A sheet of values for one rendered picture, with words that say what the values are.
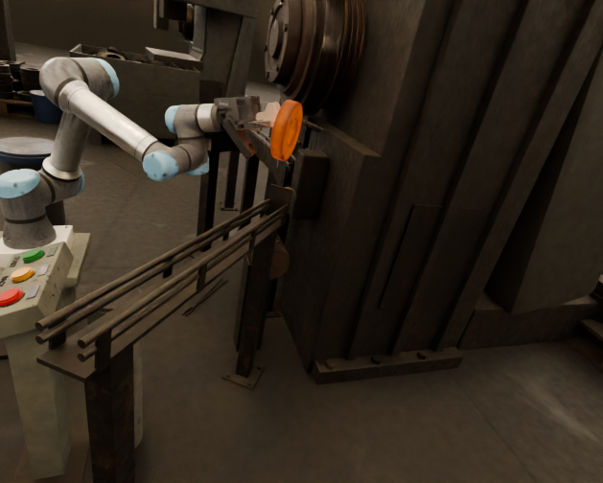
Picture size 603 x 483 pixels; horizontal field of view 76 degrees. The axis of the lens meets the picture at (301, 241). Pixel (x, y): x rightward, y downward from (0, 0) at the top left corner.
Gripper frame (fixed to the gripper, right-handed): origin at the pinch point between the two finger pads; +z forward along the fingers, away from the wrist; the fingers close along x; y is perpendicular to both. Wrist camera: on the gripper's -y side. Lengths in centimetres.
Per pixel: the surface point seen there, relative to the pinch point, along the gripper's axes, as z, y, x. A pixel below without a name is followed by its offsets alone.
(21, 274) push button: -39, -22, -52
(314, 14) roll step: 0.8, 28.3, 30.1
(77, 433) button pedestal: -56, -80, -43
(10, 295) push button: -36, -23, -58
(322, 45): 3.8, 19.5, 26.0
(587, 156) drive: 89, -20, 59
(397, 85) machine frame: 26.8, 7.3, 16.1
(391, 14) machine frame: 23.9, 25.7, 26.9
